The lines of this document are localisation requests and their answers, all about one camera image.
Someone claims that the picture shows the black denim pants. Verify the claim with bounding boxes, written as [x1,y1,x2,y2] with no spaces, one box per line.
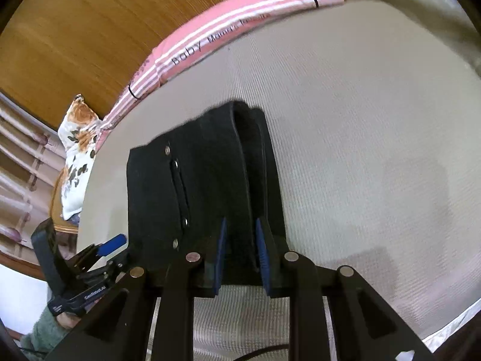
[126,100,286,286]

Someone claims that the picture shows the person's left hand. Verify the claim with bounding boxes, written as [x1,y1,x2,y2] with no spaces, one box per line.
[55,300,98,330]

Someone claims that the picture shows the rattan chair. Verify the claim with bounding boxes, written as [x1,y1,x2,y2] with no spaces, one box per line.
[49,169,78,235]

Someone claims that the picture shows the floral white orange pillow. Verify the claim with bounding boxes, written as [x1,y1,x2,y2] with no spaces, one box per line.
[58,94,101,225]

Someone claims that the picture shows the beige striped curtain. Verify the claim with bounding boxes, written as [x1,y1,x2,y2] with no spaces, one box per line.
[1,94,65,263]

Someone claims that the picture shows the beige mesh bed mat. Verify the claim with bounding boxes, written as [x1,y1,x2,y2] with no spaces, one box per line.
[78,0,480,337]

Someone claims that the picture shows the woven bamboo headboard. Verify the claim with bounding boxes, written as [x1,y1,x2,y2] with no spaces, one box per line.
[1,0,222,128]

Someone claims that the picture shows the pink striped long pillow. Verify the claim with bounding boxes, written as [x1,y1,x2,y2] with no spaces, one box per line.
[91,0,344,148]

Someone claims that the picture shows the beige folded blanket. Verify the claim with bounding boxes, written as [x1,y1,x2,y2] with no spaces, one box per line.
[345,0,481,80]

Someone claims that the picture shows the black cable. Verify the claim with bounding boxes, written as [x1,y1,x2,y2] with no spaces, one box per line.
[232,343,290,361]

